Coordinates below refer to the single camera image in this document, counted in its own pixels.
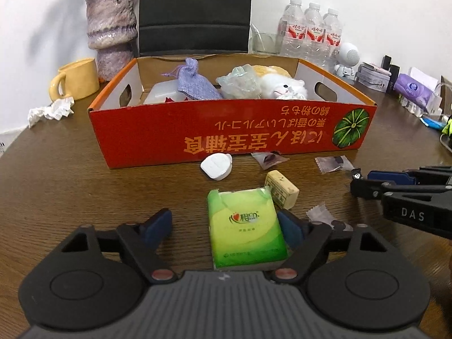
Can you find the green tissue pack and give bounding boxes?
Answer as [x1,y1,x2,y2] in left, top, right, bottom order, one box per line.
[207,186,288,270]

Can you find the white round plastic case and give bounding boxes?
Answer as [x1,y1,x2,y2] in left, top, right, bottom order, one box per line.
[200,153,232,181]

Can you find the white tissue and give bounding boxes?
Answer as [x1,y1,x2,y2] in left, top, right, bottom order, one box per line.
[28,96,74,128]
[273,86,307,100]

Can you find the iridescent plastic bag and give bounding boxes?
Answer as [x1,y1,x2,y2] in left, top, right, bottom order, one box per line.
[215,64,261,99]

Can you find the lavender drawstring pouch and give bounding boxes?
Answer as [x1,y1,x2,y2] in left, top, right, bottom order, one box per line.
[163,57,223,100]

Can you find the small clear wrapper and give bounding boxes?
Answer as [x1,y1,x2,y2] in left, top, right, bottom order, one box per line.
[307,203,353,231]

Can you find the clear crumpled candy wrapper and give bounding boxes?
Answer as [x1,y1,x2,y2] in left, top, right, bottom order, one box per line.
[315,155,354,174]

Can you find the cream yellow eraser block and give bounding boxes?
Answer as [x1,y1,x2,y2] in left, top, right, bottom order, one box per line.
[265,170,299,210]

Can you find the purple tissue pack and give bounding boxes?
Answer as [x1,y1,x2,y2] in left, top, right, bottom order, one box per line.
[394,73,433,110]

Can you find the candy wrapper with dark sweet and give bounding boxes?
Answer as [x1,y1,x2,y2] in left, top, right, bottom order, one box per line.
[251,152,288,170]

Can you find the black small box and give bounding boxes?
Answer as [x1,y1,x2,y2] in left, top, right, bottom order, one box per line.
[381,55,400,94]

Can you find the white printed tin box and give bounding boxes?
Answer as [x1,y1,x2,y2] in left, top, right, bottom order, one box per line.
[355,62,391,93]

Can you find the white astronaut figurine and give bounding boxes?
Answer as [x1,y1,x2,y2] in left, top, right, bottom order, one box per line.
[334,42,360,83]

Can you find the red orange cardboard box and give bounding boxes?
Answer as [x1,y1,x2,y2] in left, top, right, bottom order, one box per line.
[88,54,377,168]

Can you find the white yellow plush toy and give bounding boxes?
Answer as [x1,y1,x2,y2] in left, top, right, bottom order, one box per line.
[252,65,307,99]

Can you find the white plastic container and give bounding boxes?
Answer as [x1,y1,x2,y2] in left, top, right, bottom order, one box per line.
[143,80,188,104]

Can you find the crumpled white tissue by mug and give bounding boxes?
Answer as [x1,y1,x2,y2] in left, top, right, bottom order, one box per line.
[28,96,74,128]

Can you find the middle clear water bottle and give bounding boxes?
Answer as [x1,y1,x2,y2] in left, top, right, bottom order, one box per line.
[305,2,325,66]

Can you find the clear water bottle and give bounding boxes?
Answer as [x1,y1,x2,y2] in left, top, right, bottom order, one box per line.
[305,2,325,66]
[323,8,343,71]
[277,0,307,58]

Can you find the right clear water bottle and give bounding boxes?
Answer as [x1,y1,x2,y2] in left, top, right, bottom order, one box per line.
[323,8,343,71]

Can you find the left clear water bottle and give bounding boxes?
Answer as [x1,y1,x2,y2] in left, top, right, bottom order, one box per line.
[277,0,307,58]

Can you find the yellow ceramic mug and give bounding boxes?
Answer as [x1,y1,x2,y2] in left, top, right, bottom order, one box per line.
[48,57,100,102]

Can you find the clear glass cup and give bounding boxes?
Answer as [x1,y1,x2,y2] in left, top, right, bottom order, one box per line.
[250,24,280,55]

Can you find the purple textured ceramic vase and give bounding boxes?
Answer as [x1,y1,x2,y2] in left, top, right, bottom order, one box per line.
[86,0,138,81]

